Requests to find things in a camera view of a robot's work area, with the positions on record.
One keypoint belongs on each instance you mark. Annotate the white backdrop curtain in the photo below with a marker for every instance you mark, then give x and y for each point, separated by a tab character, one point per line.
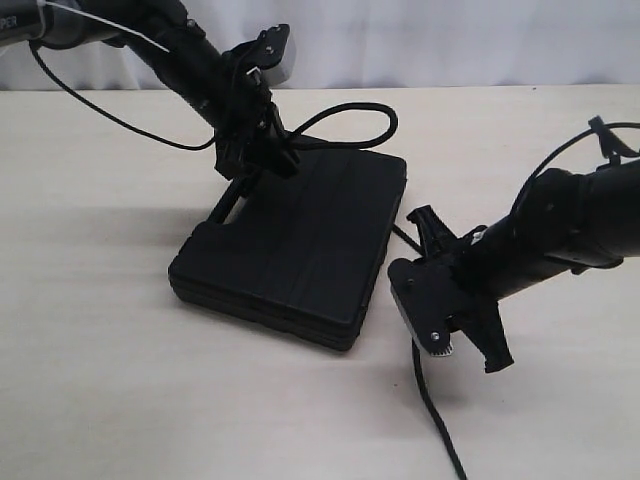
384	44

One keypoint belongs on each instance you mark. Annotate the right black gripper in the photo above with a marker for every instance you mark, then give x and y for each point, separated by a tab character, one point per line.
478	318

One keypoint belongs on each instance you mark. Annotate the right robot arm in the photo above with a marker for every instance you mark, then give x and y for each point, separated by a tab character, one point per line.
577	211

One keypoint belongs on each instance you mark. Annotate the black plastic carrying case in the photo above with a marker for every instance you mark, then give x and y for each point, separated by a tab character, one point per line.
303	254

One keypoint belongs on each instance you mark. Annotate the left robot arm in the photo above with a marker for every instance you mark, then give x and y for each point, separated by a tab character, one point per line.
230	91

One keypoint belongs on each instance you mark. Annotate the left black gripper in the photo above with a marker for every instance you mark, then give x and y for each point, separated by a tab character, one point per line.
247	142

